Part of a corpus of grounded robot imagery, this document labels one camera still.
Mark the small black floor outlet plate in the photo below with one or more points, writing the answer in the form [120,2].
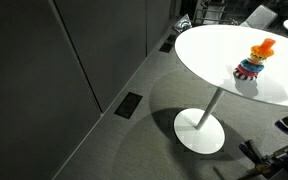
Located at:
[166,47]

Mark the white table pedestal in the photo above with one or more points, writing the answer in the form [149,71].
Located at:
[200,136]

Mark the black white striped toy base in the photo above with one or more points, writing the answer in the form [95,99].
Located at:
[243,76]

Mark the orange toy peg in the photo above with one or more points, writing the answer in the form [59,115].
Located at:
[267,43]

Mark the large black floor outlet plate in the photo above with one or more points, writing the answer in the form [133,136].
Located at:
[128,105]

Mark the grey mesh chair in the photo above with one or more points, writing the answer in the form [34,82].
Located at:
[260,16]

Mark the shiny metal floor box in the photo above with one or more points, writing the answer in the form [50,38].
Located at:
[182,23]

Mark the dark metal rack frame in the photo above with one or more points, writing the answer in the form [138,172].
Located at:
[214,11]

